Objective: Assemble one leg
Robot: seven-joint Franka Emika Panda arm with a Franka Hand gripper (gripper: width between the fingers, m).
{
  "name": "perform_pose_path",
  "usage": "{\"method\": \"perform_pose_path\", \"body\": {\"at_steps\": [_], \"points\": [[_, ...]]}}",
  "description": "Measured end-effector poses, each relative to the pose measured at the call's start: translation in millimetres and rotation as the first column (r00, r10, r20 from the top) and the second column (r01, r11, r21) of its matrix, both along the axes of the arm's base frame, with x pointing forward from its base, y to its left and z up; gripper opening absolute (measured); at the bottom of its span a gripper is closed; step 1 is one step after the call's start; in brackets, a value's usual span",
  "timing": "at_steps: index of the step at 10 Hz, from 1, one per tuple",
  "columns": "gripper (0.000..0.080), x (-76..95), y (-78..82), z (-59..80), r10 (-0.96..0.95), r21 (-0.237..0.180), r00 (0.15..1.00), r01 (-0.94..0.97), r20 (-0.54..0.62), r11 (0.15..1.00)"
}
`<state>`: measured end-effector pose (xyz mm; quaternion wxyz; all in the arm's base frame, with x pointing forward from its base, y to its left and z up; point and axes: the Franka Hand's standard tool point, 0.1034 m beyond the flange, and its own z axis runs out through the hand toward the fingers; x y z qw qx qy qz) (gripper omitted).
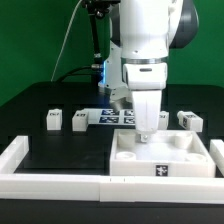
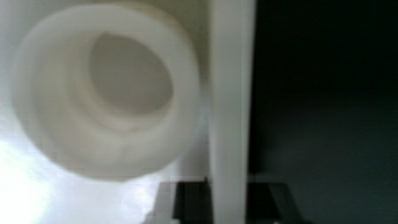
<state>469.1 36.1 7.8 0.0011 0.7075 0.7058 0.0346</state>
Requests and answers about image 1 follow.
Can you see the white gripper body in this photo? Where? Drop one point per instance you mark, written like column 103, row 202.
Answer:
column 146, row 82

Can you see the white U-shaped fence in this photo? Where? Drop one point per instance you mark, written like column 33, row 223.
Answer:
column 100, row 188

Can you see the white square tabletop part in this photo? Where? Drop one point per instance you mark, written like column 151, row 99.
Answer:
column 166, row 153

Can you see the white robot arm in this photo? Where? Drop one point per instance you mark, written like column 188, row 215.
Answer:
column 142, row 32

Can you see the white sheet with tags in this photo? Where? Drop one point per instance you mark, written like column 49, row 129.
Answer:
column 110, row 116

